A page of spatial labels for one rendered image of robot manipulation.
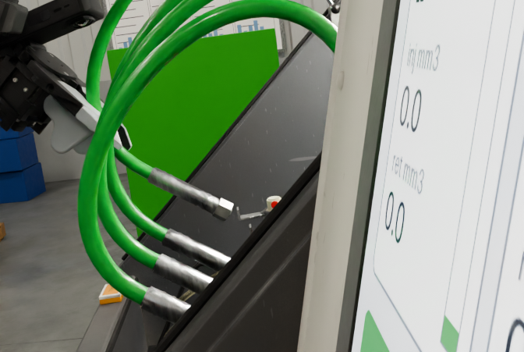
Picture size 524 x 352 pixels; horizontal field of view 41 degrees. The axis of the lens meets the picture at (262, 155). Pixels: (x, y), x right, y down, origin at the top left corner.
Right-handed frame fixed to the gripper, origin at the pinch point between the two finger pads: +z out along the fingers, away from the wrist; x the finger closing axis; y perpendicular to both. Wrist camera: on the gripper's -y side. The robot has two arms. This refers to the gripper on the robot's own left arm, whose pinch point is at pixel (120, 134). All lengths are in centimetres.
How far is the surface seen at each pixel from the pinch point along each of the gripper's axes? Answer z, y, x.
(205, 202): 11.1, 0.0, -3.1
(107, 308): 6.9, 24.2, -21.1
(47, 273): -95, 172, -332
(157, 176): 5.5, 1.0, -1.5
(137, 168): 3.5, 1.7, -1.0
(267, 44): -77, -22, -316
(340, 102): 19.9, -16.7, 35.3
